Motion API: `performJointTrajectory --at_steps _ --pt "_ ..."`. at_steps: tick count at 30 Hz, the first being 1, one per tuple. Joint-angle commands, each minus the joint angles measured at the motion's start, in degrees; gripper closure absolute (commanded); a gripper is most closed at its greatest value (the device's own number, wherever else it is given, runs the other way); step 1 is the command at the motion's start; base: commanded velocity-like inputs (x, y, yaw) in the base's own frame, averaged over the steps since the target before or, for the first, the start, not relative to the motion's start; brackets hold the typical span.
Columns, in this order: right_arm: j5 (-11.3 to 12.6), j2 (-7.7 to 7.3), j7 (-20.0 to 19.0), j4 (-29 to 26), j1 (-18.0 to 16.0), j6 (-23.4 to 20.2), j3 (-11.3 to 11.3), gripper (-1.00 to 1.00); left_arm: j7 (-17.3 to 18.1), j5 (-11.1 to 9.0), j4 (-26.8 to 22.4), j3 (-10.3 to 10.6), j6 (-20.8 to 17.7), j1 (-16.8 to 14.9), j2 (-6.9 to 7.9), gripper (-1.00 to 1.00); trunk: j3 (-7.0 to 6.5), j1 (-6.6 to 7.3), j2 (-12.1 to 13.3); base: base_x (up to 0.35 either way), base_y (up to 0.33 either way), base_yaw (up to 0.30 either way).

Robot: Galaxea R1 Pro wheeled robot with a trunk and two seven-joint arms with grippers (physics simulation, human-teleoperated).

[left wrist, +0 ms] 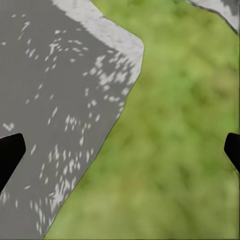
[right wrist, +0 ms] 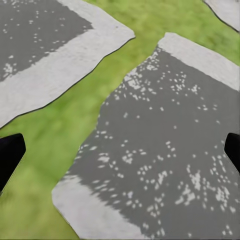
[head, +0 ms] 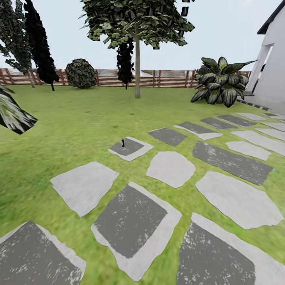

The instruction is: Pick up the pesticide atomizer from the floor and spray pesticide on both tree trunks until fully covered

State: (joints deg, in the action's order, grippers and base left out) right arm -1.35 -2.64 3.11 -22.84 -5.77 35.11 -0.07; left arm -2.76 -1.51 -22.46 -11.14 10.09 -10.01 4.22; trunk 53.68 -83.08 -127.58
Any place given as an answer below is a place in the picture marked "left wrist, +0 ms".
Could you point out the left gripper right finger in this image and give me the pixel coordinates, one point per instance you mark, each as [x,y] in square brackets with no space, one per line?
[232,149]

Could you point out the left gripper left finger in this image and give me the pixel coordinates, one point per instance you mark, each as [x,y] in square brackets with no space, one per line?
[12,149]

